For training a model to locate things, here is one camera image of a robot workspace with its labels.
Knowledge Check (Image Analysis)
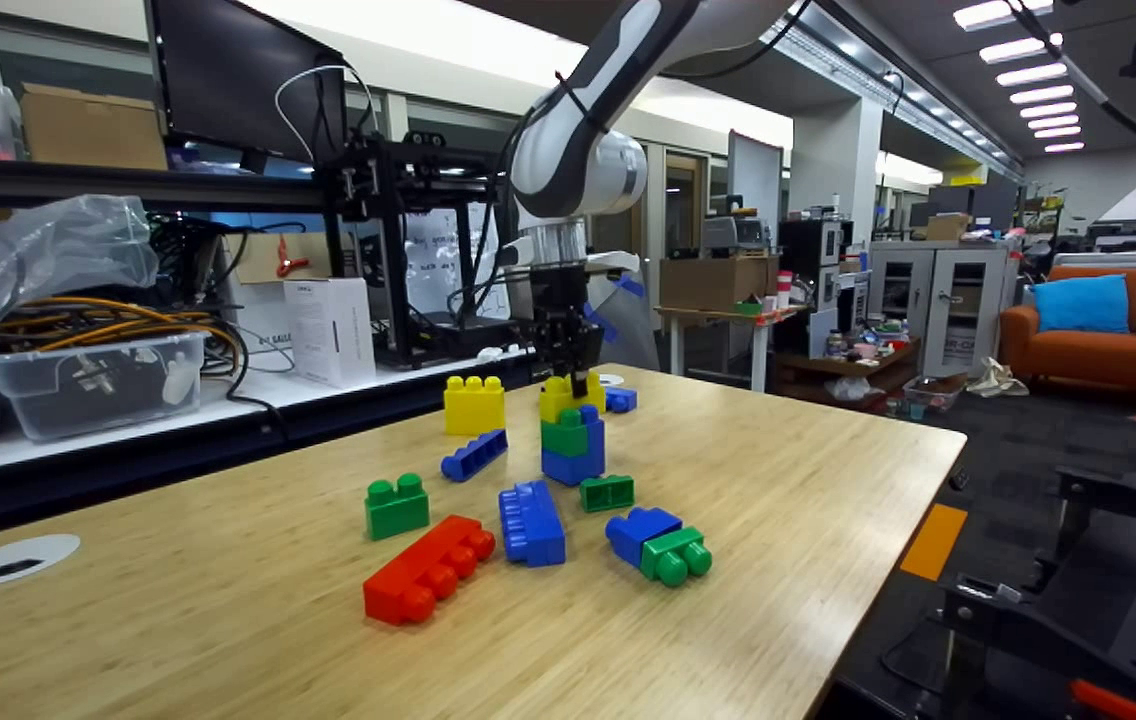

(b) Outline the wide blue block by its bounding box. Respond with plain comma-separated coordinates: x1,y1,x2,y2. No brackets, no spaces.
598,374,644,421

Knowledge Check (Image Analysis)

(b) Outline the tall blue block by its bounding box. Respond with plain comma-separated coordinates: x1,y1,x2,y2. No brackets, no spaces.
539,403,606,493

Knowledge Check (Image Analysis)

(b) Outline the orange sofa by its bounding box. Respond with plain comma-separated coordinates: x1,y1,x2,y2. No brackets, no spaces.
994,260,1136,403

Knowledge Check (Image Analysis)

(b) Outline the yellow cable bundle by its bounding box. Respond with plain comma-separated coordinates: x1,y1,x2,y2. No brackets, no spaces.
0,293,255,391

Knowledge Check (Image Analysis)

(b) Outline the brown cardboard box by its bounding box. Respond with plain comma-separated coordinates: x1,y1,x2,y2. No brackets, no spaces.
655,253,785,320
14,81,175,176

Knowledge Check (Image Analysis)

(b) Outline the clear plastic bin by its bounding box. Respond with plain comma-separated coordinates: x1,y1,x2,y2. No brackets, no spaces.
0,329,210,444

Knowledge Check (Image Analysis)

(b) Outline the green two-stud block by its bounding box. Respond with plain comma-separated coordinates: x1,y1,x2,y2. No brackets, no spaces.
362,466,433,544

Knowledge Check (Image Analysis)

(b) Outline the white cabinet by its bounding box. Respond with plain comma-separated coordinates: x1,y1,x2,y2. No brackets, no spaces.
862,234,1009,388

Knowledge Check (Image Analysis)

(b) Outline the clear plastic bag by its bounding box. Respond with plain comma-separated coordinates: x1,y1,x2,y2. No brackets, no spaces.
0,190,167,453

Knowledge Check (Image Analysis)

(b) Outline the red four-stud block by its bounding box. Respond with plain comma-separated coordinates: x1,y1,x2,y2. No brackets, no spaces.
359,510,499,626

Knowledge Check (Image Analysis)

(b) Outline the yellow three-stud block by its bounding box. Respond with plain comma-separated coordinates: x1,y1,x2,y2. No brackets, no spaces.
536,370,606,429

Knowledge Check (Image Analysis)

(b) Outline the black 3D printer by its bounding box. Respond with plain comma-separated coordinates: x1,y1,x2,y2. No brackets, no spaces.
315,127,558,370

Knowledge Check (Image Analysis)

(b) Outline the square blue block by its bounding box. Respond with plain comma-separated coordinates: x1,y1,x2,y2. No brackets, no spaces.
598,504,686,571

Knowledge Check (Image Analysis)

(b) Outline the white table grommet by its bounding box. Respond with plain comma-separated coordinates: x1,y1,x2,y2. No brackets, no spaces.
0,532,84,596

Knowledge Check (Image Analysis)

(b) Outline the black shelf board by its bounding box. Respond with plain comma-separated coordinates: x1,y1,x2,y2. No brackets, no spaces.
0,150,331,215

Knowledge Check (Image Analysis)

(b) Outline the black cart with red handles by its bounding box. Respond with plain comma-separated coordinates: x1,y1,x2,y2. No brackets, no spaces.
844,458,1136,720

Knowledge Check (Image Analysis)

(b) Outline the white side table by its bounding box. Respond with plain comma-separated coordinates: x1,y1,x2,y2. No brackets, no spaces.
0,335,573,493

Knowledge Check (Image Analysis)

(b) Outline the white office table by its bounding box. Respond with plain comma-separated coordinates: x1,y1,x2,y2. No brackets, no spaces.
652,298,814,398

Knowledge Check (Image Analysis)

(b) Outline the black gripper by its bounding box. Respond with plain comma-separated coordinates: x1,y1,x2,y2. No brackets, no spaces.
522,254,603,406

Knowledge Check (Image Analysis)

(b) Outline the thick long blue block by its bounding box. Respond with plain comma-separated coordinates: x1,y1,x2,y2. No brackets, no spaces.
497,476,568,571

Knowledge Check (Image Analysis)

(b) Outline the white cardboard box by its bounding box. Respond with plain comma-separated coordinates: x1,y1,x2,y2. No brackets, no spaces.
278,272,379,388

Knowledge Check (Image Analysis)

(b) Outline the black monitor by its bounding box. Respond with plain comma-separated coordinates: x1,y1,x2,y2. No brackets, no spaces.
143,0,355,167

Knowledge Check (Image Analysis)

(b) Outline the ceiling light panel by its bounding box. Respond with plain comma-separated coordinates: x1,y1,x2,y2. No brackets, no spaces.
992,55,1077,93
976,28,1066,68
947,0,1058,36
1003,81,1078,112

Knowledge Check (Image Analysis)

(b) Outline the slim long blue block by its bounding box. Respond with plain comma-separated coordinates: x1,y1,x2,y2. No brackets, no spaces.
435,429,511,482

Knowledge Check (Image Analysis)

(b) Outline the orange sticker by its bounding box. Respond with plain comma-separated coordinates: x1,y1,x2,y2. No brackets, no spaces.
896,497,972,589

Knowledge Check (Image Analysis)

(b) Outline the small green block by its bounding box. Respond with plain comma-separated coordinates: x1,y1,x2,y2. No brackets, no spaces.
575,470,639,516
634,523,714,591

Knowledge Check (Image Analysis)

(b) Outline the tall yellow block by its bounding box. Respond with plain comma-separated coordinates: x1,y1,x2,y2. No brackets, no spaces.
441,370,511,441

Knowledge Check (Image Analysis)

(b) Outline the blue cushion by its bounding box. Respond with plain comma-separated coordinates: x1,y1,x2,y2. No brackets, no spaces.
1027,272,1136,338

